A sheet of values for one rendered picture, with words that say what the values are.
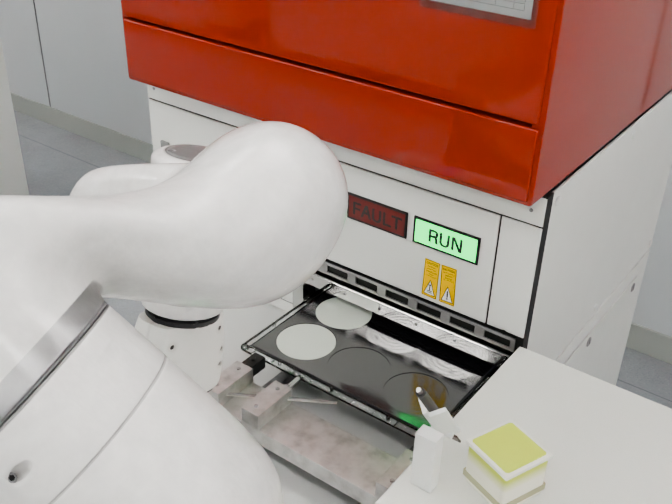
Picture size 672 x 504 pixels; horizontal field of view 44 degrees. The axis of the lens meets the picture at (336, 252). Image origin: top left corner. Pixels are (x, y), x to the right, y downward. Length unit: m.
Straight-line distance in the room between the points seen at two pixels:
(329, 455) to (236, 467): 0.87
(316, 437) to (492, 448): 0.32
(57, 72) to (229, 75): 3.22
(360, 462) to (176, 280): 0.87
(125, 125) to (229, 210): 3.91
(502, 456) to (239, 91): 0.73
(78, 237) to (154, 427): 0.09
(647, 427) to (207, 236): 0.95
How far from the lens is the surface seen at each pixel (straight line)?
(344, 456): 1.24
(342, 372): 1.36
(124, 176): 0.70
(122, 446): 0.36
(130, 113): 4.24
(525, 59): 1.11
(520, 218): 1.25
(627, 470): 1.18
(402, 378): 1.35
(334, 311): 1.49
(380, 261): 1.42
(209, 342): 0.88
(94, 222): 0.37
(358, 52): 1.24
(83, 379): 0.35
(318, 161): 0.43
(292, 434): 1.28
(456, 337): 1.39
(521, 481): 1.06
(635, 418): 1.26
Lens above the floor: 1.75
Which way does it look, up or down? 31 degrees down
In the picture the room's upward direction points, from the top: 2 degrees clockwise
